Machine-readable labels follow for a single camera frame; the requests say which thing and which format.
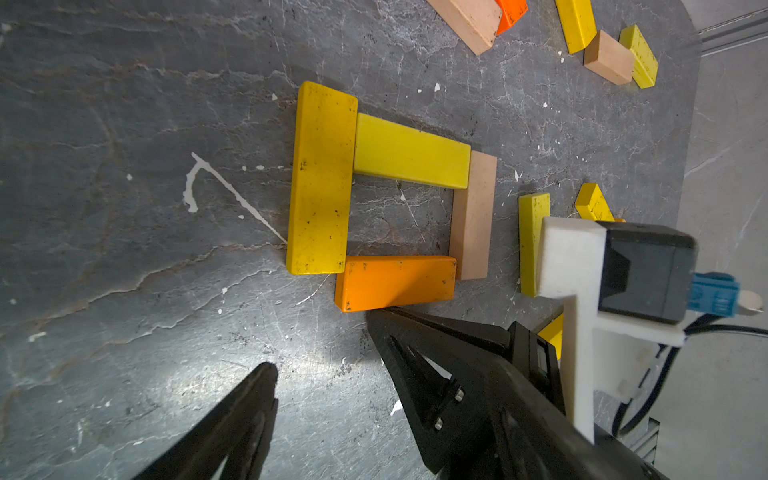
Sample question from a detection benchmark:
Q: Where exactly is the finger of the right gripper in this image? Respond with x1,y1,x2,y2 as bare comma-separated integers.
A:
389,307,512,354

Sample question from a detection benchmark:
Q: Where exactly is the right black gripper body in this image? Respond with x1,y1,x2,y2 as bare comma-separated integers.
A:
507,322,566,414

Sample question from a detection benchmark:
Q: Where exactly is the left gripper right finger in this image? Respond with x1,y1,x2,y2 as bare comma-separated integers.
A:
366,308,662,479

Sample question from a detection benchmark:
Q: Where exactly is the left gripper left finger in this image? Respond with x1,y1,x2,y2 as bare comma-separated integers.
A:
136,362,278,479

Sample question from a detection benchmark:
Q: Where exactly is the yellow block bottom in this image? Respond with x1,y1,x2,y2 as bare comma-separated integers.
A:
538,313,564,360

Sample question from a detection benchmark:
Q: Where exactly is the yellow block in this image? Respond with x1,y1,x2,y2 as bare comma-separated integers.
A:
538,313,564,360
354,114,471,189
555,0,597,54
286,81,358,275
575,183,615,222

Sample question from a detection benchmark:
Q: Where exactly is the tan block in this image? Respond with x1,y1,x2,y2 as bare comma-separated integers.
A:
449,151,498,281
428,0,502,56
583,30,635,85

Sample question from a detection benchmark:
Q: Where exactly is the yellow-green block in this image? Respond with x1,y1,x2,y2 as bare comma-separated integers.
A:
619,25,659,89
518,193,550,298

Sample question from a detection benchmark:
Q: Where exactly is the orange block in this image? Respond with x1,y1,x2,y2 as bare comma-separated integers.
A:
334,256,457,313
495,0,528,36

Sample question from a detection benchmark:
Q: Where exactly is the tan block top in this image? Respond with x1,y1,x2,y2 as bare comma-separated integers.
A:
583,30,635,85

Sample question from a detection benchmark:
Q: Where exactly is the yellow block top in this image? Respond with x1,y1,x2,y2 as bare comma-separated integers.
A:
555,0,597,54

